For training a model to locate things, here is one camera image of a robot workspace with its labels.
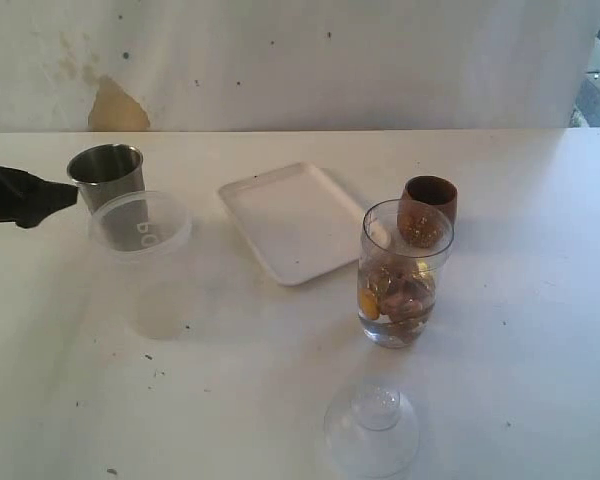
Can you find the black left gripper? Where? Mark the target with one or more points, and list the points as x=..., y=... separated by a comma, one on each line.
x=45, y=198

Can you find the stainless steel cup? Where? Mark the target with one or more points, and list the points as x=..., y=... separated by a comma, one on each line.
x=105, y=172

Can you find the clear plastic shaker body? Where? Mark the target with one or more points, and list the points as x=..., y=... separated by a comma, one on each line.
x=404, y=245

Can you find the white rectangular tray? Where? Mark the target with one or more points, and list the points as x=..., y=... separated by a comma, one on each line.
x=298, y=221

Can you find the translucent plastic container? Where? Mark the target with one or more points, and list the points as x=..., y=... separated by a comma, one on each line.
x=140, y=240

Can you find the clear plastic shaker lid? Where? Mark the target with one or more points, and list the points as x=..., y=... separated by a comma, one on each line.
x=371, y=430

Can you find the brown wooden cup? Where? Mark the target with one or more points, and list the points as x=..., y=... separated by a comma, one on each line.
x=424, y=199

